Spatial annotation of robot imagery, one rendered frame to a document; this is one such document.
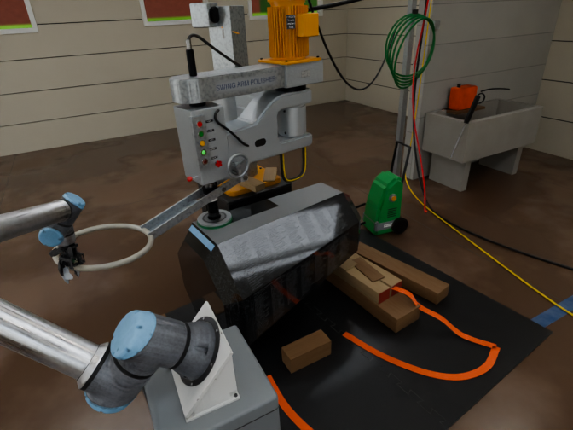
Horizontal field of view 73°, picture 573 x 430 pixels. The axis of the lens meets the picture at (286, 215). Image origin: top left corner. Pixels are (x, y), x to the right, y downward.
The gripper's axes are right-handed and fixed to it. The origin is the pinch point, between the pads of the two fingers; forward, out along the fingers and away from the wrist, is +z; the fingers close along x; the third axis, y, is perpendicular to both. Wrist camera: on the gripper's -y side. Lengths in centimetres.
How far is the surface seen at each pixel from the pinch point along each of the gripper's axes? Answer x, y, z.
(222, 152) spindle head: 75, 44, -48
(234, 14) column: 155, 14, -119
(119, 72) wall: 488, -388, -34
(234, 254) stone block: 57, 59, 6
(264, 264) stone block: 65, 74, 14
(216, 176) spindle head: 71, 42, -35
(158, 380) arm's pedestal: -34, 74, 3
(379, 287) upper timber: 124, 138, 52
